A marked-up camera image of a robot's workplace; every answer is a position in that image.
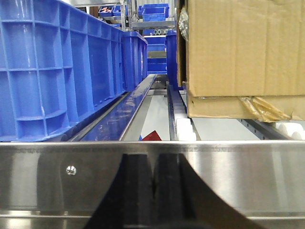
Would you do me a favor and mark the stainless steel shelf rail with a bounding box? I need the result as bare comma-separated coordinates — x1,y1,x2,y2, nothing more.
0,140,305,229

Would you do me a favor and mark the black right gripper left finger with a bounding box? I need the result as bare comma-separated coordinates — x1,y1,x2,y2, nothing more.
84,154,153,229

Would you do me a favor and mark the red snack package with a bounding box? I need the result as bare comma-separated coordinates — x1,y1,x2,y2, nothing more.
139,130,162,141

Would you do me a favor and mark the brown cardboard box on rollers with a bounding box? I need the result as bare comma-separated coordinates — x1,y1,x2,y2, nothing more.
177,0,305,122

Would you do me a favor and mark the silver screw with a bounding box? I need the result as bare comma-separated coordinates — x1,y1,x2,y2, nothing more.
66,165,77,176

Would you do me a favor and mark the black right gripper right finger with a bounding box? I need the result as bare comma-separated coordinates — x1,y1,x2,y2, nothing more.
153,153,261,229

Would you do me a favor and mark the large light blue crate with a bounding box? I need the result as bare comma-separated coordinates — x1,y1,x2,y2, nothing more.
0,0,124,142

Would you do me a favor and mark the white roller track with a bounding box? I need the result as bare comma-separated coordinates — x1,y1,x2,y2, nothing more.
166,82,201,141

